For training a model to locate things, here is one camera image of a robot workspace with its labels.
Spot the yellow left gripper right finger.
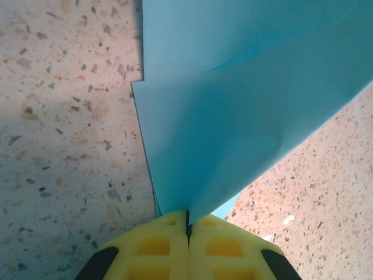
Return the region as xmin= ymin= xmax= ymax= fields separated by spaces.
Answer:
xmin=186 ymin=213 xmax=301 ymax=280

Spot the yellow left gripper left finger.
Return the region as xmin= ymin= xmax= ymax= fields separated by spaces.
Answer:
xmin=76 ymin=209 xmax=189 ymax=280

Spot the light blue paper sheet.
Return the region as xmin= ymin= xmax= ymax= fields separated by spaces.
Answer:
xmin=131 ymin=0 xmax=373 ymax=226

